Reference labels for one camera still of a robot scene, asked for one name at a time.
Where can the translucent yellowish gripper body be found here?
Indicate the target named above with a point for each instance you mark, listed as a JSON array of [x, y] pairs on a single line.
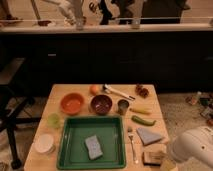
[[168, 165]]

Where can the brown wooden board eraser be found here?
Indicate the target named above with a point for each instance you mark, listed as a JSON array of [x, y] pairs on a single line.
[[153, 158]]

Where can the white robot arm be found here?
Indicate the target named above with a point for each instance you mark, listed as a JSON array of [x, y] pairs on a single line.
[[194, 143]]

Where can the light green plastic cup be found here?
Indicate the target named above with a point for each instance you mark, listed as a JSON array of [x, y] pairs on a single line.
[[53, 121]]

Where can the grey folded cloth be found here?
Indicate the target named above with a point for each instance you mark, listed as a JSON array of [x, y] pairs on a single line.
[[148, 137]]

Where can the metal fork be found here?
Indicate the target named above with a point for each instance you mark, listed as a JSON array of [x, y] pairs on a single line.
[[131, 137]]

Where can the green chili pepper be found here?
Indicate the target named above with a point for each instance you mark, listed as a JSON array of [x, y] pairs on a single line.
[[141, 121]]

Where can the grey blue sponge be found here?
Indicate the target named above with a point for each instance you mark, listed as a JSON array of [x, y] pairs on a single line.
[[94, 148]]

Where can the brown pine cone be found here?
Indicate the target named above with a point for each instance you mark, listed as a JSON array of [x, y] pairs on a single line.
[[141, 91]]

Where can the green plastic tray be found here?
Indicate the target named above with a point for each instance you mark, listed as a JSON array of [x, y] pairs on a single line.
[[73, 154]]

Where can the dark purple bowl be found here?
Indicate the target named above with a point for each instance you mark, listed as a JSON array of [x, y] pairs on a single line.
[[101, 104]]

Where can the orange fruit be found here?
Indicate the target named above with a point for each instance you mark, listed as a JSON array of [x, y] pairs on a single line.
[[94, 89]]

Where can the orange bowl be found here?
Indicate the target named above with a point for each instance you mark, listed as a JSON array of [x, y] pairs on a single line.
[[71, 103]]

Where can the black chair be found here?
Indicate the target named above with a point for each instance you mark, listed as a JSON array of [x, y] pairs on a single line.
[[9, 117]]

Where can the white handled brush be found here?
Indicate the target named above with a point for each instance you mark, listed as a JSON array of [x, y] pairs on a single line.
[[108, 88]]

